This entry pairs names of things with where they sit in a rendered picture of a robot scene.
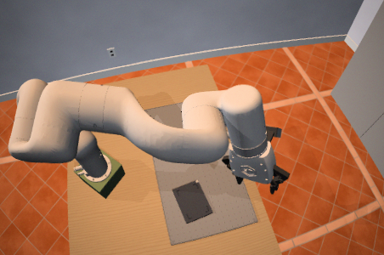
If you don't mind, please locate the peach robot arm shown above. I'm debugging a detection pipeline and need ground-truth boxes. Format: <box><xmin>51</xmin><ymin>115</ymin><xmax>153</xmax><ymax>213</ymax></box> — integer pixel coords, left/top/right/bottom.
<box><xmin>8</xmin><ymin>79</ymin><xmax>282</xmax><ymax>183</ymax></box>

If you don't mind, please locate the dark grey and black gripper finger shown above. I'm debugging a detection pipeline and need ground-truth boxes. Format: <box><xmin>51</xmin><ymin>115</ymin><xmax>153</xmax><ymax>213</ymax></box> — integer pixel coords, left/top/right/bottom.
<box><xmin>270</xmin><ymin>164</ymin><xmax>290</xmax><ymax>195</ymax></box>
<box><xmin>222</xmin><ymin>156</ymin><xmax>243</xmax><ymax>184</ymax></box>

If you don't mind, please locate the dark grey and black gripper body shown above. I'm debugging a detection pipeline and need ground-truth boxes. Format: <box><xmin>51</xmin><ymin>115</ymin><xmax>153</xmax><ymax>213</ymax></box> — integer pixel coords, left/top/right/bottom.
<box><xmin>229</xmin><ymin>141</ymin><xmax>276</xmax><ymax>184</ymax></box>

